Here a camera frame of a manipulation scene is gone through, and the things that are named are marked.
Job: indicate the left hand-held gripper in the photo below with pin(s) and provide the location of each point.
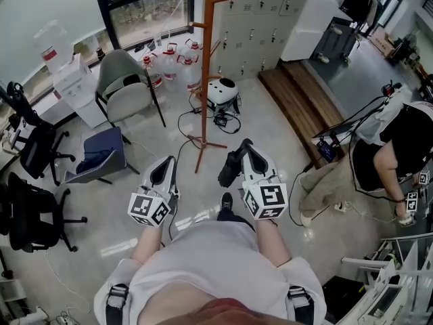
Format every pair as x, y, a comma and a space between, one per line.
149, 205

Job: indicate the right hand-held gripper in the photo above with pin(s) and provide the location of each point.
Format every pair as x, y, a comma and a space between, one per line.
265, 198

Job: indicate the orange wooden coat rack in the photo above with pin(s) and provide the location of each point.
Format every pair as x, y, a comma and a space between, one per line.
207, 80

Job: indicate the person's right forearm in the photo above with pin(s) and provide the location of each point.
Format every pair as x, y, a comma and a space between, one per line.
272, 242

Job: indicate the person's left forearm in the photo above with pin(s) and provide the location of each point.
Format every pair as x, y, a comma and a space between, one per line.
149, 245

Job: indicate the black clothes rack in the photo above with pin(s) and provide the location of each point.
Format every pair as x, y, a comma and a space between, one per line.
362, 2

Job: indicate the white metal shelf rack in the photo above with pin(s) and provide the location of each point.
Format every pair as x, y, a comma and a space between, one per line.
392, 283

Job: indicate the black power adapter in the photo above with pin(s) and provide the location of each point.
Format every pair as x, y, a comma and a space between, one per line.
221, 120

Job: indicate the white rounded device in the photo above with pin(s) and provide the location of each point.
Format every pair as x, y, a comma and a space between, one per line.
221, 91

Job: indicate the person's black shoe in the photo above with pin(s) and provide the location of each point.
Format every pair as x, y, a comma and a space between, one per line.
226, 206

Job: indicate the wooden platform step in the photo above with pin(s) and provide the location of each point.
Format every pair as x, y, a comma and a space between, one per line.
297, 103

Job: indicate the blue folding chair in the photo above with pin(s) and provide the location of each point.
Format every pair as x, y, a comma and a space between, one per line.
101, 154

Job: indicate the small screen device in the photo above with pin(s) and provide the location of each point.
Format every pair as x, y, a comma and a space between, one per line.
326, 149

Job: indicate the grey padded chair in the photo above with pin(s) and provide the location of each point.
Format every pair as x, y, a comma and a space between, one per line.
125, 90

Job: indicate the clear water jug red cap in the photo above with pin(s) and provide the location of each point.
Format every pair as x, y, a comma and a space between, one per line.
193, 46
170, 63
189, 73
150, 68

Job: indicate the person's white shirt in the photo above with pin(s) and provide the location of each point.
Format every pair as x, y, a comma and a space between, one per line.
209, 259

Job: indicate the white power strip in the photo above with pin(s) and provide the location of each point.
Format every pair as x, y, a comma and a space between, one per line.
341, 206
62, 318

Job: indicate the grey metal lockers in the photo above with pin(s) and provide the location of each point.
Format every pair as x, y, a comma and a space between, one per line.
257, 25

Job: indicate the white water dispenser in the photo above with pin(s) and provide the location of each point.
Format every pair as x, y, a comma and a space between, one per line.
76, 90

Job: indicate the grey table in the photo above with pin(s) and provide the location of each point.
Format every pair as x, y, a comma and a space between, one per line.
333, 41

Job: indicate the white cabinet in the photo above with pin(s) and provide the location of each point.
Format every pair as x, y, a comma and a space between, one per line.
311, 25

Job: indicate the black office chair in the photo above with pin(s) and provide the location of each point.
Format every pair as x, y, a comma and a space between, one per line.
30, 212
35, 147

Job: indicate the large clear water bottle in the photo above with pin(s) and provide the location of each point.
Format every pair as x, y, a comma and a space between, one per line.
52, 49

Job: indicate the cardboard box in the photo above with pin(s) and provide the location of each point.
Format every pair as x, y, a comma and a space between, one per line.
384, 42

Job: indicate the black box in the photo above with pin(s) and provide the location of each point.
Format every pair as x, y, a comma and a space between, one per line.
341, 293

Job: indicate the black window frame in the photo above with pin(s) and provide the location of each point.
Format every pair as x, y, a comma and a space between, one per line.
108, 12

